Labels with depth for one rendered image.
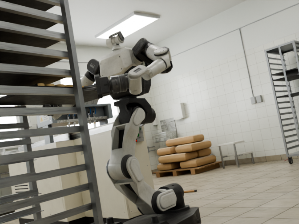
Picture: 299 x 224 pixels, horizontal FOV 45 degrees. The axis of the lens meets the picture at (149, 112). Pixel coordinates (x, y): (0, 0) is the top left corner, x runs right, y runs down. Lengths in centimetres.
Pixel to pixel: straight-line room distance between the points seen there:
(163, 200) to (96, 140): 115
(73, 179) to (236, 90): 438
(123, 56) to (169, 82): 604
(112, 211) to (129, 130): 121
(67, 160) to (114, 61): 154
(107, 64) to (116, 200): 130
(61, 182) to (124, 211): 75
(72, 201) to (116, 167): 150
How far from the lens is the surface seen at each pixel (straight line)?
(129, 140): 220
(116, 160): 215
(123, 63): 224
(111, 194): 320
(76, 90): 172
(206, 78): 757
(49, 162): 368
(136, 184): 215
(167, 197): 238
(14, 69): 157
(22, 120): 205
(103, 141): 318
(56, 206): 369
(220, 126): 741
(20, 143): 201
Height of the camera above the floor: 64
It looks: 5 degrees up
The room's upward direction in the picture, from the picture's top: 10 degrees counter-clockwise
